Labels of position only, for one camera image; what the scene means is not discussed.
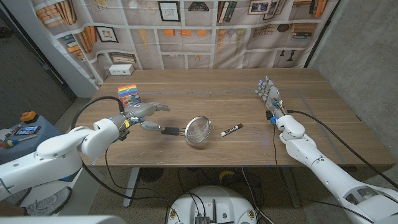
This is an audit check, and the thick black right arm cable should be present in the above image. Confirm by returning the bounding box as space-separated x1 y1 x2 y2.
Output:
286 109 398 189

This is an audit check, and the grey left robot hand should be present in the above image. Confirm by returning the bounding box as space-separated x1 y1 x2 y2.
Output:
124 101 171 131

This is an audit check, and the grey table leg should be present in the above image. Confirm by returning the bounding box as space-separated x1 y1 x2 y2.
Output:
281 167 302 208

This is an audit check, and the grey sneaker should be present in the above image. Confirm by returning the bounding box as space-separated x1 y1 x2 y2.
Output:
26 186 72 217

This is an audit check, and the blue storage box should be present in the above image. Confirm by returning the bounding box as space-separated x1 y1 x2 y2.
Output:
0 115 65 166

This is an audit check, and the black round fan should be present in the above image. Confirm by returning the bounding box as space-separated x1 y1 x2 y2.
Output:
138 167 165 184

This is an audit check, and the yellow object under table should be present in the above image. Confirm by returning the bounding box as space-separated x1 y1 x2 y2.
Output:
218 169 236 184

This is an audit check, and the black floor cable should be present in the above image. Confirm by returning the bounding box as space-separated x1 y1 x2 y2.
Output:
241 167 275 224

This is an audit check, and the rainbow marker box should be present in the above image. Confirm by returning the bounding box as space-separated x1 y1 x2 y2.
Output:
117 83 143 109

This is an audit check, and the black backdrop stand pole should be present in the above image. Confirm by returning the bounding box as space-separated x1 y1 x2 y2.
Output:
303 0 341 68

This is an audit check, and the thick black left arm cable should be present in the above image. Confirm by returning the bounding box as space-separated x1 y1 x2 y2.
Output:
70 95 172 218

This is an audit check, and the orange and black block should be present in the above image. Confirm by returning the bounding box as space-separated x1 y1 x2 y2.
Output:
20 111 40 124

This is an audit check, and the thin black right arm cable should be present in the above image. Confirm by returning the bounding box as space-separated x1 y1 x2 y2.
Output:
272 123 376 223

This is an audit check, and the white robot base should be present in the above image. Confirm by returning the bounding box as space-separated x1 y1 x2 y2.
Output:
167 185 258 224

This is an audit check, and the metal mesh sieve black handle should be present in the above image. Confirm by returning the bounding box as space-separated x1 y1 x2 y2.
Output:
160 115 215 147

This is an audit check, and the printed bookshelf backdrop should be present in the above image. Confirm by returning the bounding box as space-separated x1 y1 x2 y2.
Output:
30 0 340 91

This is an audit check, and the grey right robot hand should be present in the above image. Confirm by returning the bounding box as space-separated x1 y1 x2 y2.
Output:
254 75 285 118

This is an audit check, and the white robot torso cover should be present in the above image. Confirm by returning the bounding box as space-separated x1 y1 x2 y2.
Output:
0 214 127 224

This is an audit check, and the white power outlet box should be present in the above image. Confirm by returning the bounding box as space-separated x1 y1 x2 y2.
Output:
108 63 135 76

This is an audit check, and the brown marker white cap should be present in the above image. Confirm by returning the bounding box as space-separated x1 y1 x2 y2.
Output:
220 123 244 138

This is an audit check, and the black smartphone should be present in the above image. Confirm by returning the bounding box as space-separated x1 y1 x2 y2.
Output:
14 125 42 136

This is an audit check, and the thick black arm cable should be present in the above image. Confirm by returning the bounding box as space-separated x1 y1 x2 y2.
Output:
70 95 172 218
286 109 398 189

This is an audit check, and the multicoloured handled brush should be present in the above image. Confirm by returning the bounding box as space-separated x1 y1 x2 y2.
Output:
0 134 38 149

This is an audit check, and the white table leg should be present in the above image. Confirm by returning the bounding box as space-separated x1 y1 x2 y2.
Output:
123 167 141 208

